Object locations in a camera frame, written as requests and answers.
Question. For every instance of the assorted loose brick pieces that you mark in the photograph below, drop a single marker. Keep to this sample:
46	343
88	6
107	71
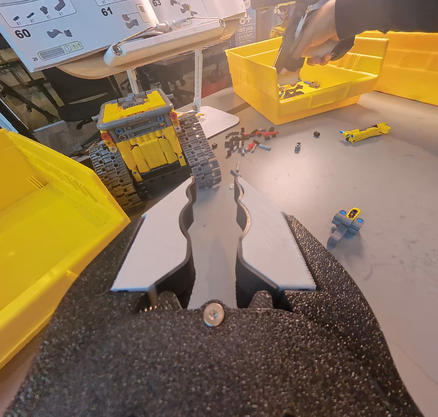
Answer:
291	92

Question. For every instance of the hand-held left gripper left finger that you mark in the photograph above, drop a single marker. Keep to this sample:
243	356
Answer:
154	249

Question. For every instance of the yellow tracked toy bulldozer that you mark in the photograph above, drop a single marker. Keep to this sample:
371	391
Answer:
150	150

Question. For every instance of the yellow brick assembly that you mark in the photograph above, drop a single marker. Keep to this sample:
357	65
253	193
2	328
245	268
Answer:
366	131

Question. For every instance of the grey brick beam assembly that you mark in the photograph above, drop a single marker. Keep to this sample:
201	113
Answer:
342	230

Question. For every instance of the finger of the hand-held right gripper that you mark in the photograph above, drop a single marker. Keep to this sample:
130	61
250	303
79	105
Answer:
286	48
298	48

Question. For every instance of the pile of small black pins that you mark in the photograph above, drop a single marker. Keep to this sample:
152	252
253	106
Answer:
236	143

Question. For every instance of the printed toy kit box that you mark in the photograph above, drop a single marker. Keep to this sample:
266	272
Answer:
246	30

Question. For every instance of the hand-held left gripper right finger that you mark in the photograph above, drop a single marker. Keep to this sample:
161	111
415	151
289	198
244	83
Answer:
273	249

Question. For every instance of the grey desk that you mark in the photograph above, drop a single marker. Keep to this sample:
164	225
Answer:
376	184

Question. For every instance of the black office chair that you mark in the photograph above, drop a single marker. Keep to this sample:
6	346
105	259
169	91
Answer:
78	92

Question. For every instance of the person's right hand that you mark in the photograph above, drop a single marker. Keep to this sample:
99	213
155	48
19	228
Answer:
321	30

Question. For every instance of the yellow storage bin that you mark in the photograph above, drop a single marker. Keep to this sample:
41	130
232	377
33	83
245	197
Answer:
256	78
410	71
51	236

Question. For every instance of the person's right forearm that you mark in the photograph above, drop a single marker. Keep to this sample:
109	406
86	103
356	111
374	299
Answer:
386	3

